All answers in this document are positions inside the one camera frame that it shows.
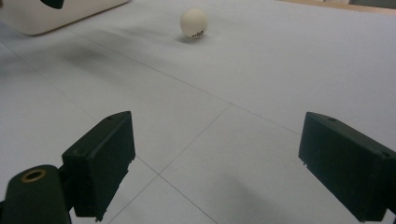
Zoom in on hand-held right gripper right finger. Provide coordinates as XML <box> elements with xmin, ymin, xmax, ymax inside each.
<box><xmin>298</xmin><ymin>111</ymin><xmax>396</xmax><ymax>223</ymax></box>

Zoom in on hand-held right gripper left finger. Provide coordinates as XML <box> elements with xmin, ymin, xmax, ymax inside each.
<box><xmin>61</xmin><ymin>110</ymin><xmax>136</xmax><ymax>222</ymax></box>

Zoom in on white plastic storage bin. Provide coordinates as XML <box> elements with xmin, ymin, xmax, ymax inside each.
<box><xmin>0</xmin><ymin>0</ymin><xmax>131</xmax><ymax>36</ymax></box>

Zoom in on white ping pong ball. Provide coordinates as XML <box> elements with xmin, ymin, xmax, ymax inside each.
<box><xmin>179</xmin><ymin>7</ymin><xmax>209</xmax><ymax>40</ymax></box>

